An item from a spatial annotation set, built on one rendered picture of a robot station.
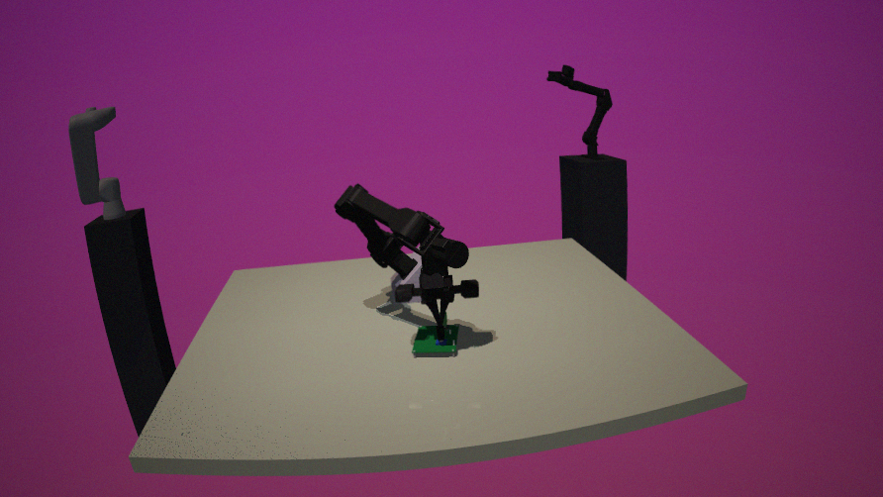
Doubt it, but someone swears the green circuit board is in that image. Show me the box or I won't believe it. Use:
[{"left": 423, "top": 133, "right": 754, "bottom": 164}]
[{"left": 412, "top": 312, "right": 459, "bottom": 358}]

